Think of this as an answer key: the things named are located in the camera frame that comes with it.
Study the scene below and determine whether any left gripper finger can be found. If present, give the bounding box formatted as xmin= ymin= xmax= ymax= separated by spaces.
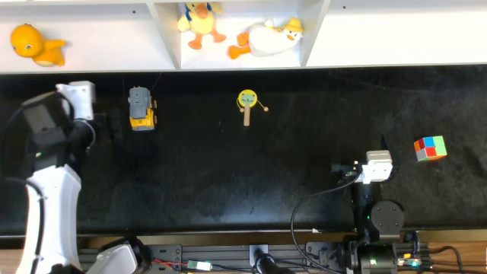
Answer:
xmin=109 ymin=108 xmax=124 ymax=143

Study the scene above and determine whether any many-coloured puzzle cube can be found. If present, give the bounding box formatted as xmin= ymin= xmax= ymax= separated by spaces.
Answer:
xmin=413 ymin=135 xmax=448 ymax=162

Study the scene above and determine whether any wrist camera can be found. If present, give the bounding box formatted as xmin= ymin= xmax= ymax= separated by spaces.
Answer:
xmin=359 ymin=149 xmax=394 ymax=185
xmin=56 ymin=80 xmax=97 ymax=121

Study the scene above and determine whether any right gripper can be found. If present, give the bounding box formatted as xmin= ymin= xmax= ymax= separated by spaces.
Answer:
xmin=329 ymin=134 xmax=392 ymax=180

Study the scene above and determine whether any white shelf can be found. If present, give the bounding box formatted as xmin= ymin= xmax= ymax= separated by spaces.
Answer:
xmin=0 ymin=0 xmax=487 ymax=75

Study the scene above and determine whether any yellow rattle drum toy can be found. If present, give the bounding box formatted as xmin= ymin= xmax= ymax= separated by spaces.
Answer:
xmin=236 ymin=89 xmax=269 ymax=127

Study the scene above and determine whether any yellow rubber duck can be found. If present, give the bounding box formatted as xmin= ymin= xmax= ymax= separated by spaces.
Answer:
xmin=10 ymin=23 xmax=68 ymax=68

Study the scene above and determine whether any mounting rail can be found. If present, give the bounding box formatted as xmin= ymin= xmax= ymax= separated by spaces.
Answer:
xmin=78 ymin=243 xmax=465 ymax=274

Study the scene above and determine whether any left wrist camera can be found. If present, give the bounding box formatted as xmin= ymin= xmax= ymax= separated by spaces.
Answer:
xmin=56 ymin=80 xmax=97 ymax=121

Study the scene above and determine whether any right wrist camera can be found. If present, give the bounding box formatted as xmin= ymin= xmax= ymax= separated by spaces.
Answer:
xmin=359 ymin=149 xmax=394 ymax=185

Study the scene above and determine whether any white plush duck yellow hat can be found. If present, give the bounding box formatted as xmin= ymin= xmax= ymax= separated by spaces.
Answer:
xmin=228 ymin=17 xmax=305 ymax=60

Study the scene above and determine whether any grey and yellow toy truck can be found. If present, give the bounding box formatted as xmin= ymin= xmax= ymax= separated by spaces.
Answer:
xmin=128 ymin=86 xmax=158 ymax=132

